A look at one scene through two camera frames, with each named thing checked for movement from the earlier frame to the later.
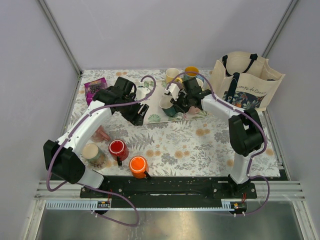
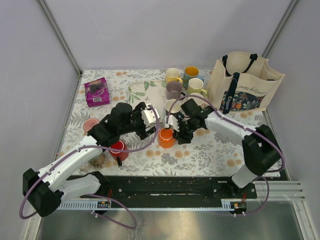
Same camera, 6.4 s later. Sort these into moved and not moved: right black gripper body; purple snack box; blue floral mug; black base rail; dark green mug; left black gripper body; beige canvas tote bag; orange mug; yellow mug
Moved: orange mug; right black gripper body; dark green mug; left black gripper body
Not moved: black base rail; blue floral mug; beige canvas tote bag; purple snack box; yellow mug
